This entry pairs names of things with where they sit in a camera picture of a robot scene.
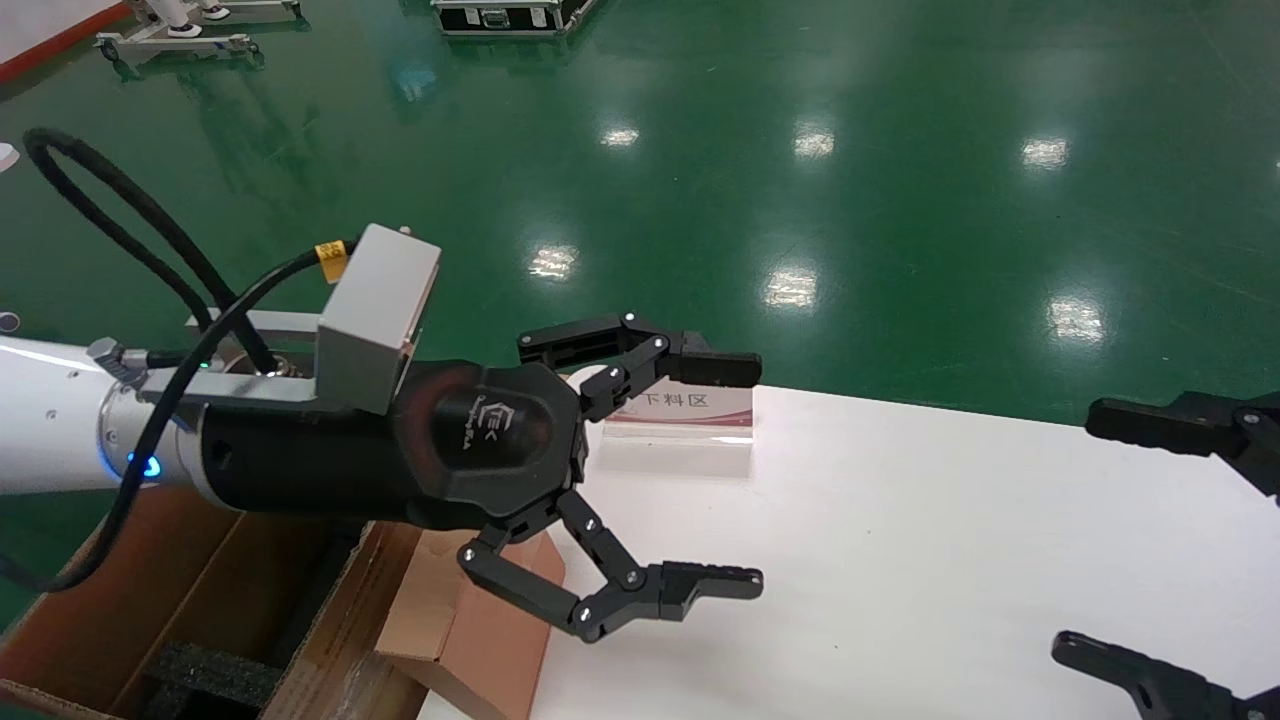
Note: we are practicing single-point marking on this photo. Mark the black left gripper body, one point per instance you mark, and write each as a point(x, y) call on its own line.
point(470, 440)

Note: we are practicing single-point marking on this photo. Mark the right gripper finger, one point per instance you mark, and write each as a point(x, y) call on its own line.
point(1160, 690)
point(1180, 425)

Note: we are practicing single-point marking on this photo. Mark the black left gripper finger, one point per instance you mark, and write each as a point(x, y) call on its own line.
point(640, 352)
point(620, 590)

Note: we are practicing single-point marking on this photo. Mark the large brown cardboard box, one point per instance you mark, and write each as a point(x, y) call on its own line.
point(470, 640)

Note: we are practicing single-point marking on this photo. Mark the acrylic sign with red stripe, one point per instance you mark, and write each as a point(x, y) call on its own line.
point(690, 418)

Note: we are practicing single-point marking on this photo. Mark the black foam insert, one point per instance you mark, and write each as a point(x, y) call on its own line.
point(220, 675)

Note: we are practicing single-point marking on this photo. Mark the black flight case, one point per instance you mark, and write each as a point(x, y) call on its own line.
point(500, 18)

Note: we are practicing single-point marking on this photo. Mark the white wheeled robot stand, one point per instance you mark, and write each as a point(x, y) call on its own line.
point(170, 45)

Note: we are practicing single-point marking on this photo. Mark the white round object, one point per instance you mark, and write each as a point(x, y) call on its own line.
point(6, 156)

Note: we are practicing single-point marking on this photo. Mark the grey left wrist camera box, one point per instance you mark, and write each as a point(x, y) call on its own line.
point(375, 310)

